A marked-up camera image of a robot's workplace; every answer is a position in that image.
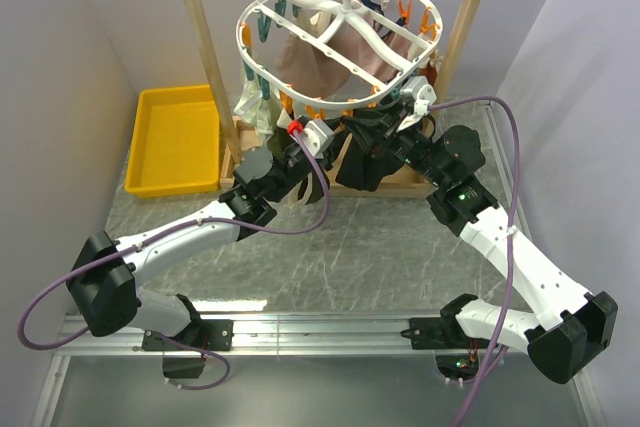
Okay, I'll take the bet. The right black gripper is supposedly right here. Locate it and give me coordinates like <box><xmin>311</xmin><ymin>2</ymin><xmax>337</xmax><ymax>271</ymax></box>
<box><xmin>340</xmin><ymin>99</ymin><xmax>448</xmax><ymax>188</ymax></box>

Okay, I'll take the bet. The olive green underwear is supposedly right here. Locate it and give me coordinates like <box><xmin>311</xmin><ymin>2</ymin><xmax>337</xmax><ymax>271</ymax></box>
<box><xmin>267</xmin><ymin>128</ymin><xmax>344</xmax><ymax>208</ymax></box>

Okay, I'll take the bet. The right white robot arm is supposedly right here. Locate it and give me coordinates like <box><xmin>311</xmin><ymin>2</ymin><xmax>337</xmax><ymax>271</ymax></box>
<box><xmin>344</xmin><ymin>116</ymin><xmax>618</xmax><ymax>384</ymax></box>

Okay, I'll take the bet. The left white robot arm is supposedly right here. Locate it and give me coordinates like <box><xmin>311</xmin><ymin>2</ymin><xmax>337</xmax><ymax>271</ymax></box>
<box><xmin>67</xmin><ymin>134</ymin><xmax>332</xmax><ymax>349</ymax></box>

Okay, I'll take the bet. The black striped hanging underwear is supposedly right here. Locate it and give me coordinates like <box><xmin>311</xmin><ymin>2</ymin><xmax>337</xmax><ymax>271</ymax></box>
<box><xmin>336</xmin><ymin>104</ymin><xmax>411</xmax><ymax>192</ymax></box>

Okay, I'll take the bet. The pale green hanging underwear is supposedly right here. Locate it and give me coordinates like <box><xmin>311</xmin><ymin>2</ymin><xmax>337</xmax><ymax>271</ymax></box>
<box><xmin>233</xmin><ymin>62</ymin><xmax>281</xmax><ymax>143</ymax></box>

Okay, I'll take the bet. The rust orange hanging underwear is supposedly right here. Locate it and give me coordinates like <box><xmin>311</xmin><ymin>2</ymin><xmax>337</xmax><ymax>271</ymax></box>
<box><xmin>420</xmin><ymin>59</ymin><xmax>441</xmax><ymax>87</ymax></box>

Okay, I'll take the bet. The pink hanging underwear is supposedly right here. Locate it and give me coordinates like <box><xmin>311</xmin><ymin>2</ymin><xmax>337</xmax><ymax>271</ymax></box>
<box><xmin>274</xmin><ymin>11</ymin><xmax>411</xmax><ymax>98</ymax></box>

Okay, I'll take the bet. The white round clip hanger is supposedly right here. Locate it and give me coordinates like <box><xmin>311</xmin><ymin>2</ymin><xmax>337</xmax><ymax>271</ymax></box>
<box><xmin>236</xmin><ymin>0</ymin><xmax>443</xmax><ymax>115</ymax></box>

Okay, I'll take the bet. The beige hanging underwear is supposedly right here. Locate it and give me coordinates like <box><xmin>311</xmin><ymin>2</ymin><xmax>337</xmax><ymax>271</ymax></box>
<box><xmin>294</xmin><ymin>10</ymin><xmax>333</xmax><ymax>37</ymax></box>

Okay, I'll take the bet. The wooden clothes rack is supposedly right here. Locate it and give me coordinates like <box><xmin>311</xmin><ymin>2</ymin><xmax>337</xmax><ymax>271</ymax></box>
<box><xmin>173</xmin><ymin>0</ymin><xmax>491</xmax><ymax>199</ymax></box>

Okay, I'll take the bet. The yellow plastic bin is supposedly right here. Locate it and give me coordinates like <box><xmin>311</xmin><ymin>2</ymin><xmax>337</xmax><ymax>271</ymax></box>
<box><xmin>124</xmin><ymin>84</ymin><xmax>220</xmax><ymax>198</ymax></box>

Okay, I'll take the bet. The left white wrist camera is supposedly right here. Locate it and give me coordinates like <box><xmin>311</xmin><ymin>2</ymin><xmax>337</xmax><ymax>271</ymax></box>
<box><xmin>286</xmin><ymin>119</ymin><xmax>334</xmax><ymax>159</ymax></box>

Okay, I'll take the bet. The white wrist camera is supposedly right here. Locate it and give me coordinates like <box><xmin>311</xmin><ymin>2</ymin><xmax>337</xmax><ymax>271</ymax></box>
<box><xmin>286</xmin><ymin>119</ymin><xmax>334</xmax><ymax>159</ymax></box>
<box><xmin>397</xmin><ymin>76</ymin><xmax>437</xmax><ymax>132</ymax></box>

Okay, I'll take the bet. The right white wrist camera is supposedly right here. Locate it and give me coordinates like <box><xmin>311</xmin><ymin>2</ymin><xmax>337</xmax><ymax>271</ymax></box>
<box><xmin>397</xmin><ymin>76</ymin><xmax>437</xmax><ymax>132</ymax></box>

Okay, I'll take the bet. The aluminium mounting rail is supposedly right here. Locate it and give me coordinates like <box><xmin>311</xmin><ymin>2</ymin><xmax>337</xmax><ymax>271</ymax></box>
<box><xmin>53</xmin><ymin>310</ymin><xmax>439</xmax><ymax>359</ymax></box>

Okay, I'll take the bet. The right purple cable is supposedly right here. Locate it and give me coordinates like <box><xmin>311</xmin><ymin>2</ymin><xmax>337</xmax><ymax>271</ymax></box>
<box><xmin>429</xmin><ymin>95</ymin><xmax>521</xmax><ymax>426</ymax></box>

